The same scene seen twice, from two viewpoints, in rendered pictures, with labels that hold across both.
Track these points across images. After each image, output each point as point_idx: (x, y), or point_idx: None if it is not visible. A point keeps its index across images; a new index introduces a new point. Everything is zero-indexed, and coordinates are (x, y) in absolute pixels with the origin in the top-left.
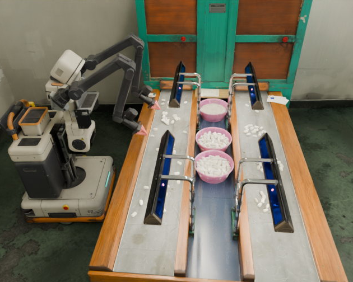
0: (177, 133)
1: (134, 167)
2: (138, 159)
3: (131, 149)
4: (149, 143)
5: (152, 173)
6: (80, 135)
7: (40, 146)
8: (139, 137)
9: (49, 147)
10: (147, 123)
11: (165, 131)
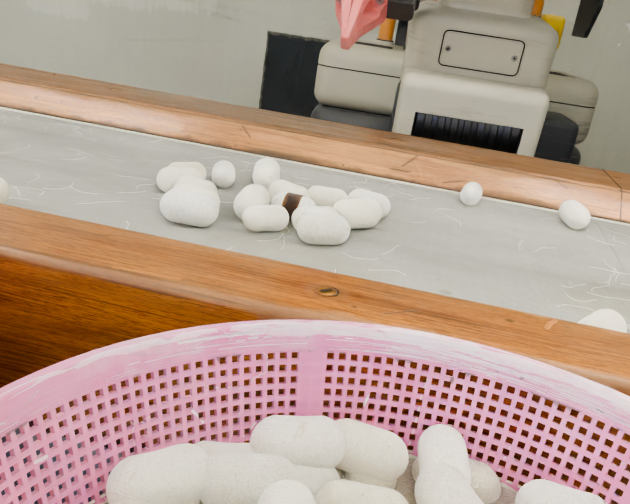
0: (569, 304)
1: (105, 94)
2: (172, 111)
3: (289, 117)
4: (375, 184)
5: (7, 134)
6: (405, 64)
7: (339, 44)
8: (421, 146)
9: (376, 94)
10: None
11: (580, 255)
